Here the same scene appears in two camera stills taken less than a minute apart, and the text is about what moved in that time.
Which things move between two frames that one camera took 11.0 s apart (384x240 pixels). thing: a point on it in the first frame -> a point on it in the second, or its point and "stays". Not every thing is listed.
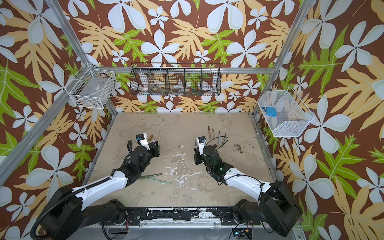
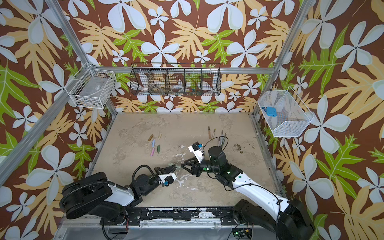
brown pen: [209, 132] stays
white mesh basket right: [293, 116] stays
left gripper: [153, 149] -> [168, 169]
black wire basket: [176, 79] stays
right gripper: [197, 156] -> [196, 166]
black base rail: [182, 216] stays
